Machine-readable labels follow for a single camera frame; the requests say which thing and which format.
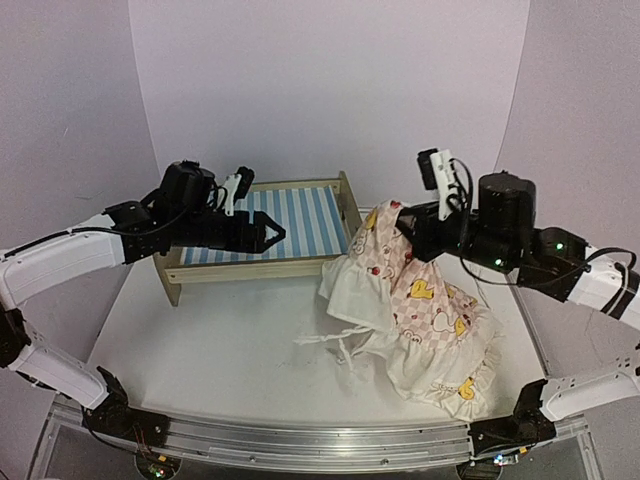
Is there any duck print ruffled bed cover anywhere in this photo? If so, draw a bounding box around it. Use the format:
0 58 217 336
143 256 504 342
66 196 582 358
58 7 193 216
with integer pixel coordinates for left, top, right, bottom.
296 200 502 422

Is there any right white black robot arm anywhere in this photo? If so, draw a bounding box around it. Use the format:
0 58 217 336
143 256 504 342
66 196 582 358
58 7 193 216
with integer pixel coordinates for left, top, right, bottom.
397 171 639 460

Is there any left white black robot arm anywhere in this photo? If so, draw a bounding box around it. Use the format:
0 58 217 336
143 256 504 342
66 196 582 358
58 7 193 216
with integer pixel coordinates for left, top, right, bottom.
1 202 286 447

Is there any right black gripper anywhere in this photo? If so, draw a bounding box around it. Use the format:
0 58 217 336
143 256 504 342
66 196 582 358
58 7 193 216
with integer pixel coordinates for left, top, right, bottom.
389 203 514 277

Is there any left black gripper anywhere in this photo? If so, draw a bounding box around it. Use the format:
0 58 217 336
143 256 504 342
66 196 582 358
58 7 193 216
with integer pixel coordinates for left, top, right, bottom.
171 210 285 253

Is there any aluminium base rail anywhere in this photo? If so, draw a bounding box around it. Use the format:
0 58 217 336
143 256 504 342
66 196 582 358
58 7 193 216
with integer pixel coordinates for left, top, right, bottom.
27 395 602 479

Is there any blue white striped mattress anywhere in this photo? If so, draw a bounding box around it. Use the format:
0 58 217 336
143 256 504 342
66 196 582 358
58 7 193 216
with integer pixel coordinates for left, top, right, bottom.
180 186 349 266

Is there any wooden pet bed frame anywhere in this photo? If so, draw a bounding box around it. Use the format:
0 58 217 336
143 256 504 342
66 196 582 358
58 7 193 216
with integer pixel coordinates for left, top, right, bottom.
153 171 361 307

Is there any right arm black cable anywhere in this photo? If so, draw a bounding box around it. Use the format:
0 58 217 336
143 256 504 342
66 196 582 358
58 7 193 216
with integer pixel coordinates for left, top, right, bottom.
449 157 639 296

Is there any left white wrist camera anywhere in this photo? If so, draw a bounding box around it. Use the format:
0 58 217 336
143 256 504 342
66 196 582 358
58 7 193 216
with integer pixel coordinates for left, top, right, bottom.
217 166 255 217

